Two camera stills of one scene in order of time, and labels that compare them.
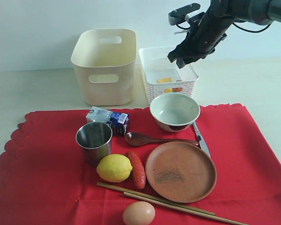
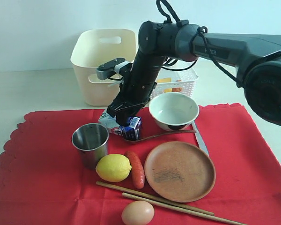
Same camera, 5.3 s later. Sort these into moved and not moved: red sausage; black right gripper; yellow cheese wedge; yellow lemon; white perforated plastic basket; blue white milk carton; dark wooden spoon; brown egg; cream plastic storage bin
Moved: black right gripper; dark wooden spoon; blue white milk carton
Not moved: yellow lemon; red sausage; cream plastic storage bin; yellow cheese wedge; white perforated plastic basket; brown egg
